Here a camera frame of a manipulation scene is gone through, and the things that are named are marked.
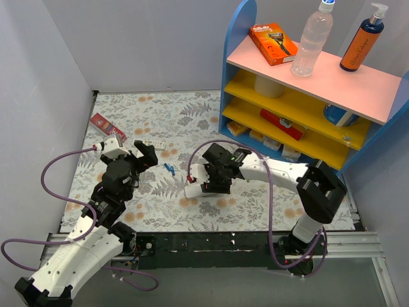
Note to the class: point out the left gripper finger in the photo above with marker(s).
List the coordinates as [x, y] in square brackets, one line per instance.
[149, 159]
[143, 149]

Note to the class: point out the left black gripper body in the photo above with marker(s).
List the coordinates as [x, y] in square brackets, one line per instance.
[140, 161]

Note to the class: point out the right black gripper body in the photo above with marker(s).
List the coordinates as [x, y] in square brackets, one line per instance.
[215, 184]

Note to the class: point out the white red remote control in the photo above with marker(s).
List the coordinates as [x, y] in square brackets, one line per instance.
[194, 191]

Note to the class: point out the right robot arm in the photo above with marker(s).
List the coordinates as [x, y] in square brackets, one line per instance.
[319, 188]

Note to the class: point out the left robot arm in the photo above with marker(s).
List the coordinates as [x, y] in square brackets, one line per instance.
[98, 235]

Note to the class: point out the white air conditioner remote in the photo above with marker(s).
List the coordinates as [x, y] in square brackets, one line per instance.
[157, 145]

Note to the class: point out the floral table mat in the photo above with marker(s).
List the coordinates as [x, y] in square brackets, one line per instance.
[185, 121]

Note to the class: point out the red toothpaste box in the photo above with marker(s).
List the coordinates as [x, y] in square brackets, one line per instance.
[106, 127]

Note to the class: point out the white soap bar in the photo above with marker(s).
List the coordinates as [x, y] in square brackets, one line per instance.
[272, 144]
[290, 154]
[256, 135]

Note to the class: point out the red box on shelf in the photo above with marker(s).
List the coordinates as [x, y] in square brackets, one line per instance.
[296, 131]

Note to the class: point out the white paper roll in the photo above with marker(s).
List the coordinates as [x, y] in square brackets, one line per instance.
[268, 88]

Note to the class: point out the blue pink yellow shelf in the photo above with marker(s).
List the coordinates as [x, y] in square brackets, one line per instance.
[378, 98]

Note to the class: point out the blue white container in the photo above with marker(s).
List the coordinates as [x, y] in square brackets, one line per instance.
[339, 117]

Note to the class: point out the orange razor box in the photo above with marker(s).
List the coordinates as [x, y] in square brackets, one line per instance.
[273, 43]

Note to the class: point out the clear plastic water bottle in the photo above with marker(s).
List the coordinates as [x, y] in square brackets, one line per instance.
[314, 37]

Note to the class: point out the orange pump bottle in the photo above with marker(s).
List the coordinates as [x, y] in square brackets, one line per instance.
[364, 39]

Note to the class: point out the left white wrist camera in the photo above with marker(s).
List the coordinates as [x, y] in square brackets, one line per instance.
[112, 147]

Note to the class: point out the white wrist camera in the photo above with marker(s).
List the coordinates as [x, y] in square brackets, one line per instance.
[197, 174]
[112, 147]

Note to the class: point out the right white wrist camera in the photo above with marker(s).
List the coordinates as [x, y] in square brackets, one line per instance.
[197, 174]

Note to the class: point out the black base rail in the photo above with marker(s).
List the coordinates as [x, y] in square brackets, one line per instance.
[165, 250]

